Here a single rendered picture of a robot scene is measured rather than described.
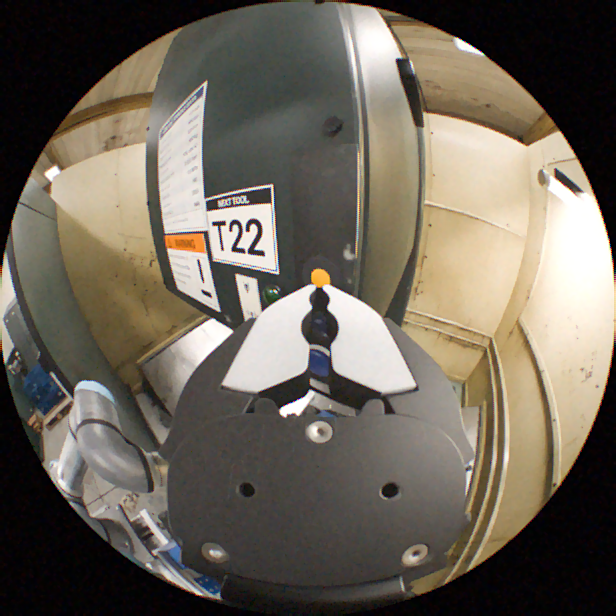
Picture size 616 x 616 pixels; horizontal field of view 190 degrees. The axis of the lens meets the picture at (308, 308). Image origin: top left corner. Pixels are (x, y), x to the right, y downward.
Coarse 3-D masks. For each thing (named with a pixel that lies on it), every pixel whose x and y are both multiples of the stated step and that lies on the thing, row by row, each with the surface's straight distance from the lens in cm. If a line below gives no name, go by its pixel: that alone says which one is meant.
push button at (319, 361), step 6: (312, 354) 17; (318, 354) 17; (324, 354) 17; (312, 360) 18; (318, 360) 17; (324, 360) 17; (312, 366) 18; (318, 366) 18; (324, 366) 17; (318, 372) 18; (324, 372) 18
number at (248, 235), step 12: (228, 216) 19; (240, 216) 18; (252, 216) 17; (264, 216) 16; (228, 228) 19; (240, 228) 18; (252, 228) 17; (264, 228) 16; (228, 240) 20; (240, 240) 18; (252, 240) 17; (264, 240) 16; (240, 252) 19; (252, 252) 17; (264, 252) 16
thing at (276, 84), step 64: (320, 0) 26; (192, 64) 39; (256, 64) 22; (320, 64) 17; (384, 64) 27; (256, 128) 17; (320, 128) 14; (384, 128) 16; (384, 192) 15; (384, 256) 18
